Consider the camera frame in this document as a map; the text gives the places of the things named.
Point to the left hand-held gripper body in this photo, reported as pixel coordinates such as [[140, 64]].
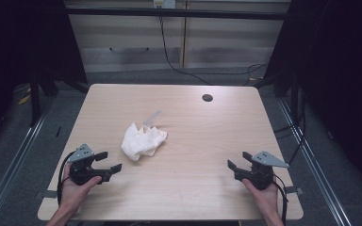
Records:
[[81, 171]]

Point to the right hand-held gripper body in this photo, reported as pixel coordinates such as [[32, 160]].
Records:
[[260, 175]]

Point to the white towel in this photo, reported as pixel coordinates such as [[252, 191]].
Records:
[[143, 142]]

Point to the person's left hand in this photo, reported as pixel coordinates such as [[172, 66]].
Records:
[[72, 194]]

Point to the person's right hand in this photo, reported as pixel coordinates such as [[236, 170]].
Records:
[[265, 201]]

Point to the grey tape strip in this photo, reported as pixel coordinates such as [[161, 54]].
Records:
[[48, 194], [293, 190]]

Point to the small black floor item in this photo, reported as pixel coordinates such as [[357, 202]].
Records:
[[58, 132]]

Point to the yellow floor item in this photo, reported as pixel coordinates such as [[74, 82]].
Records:
[[24, 99]]

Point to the black curtain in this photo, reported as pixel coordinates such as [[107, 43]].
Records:
[[342, 78], [19, 47]]

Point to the white cabinet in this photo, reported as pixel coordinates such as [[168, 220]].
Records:
[[132, 34]]

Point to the metal floor rail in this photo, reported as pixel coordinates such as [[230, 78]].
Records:
[[15, 157], [314, 169]]

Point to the black stand post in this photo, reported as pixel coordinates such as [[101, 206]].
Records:
[[35, 100], [294, 100]]

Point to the black horizontal frame bar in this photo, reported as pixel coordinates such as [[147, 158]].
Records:
[[176, 13]]

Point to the white wall socket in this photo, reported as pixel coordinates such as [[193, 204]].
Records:
[[164, 3]]

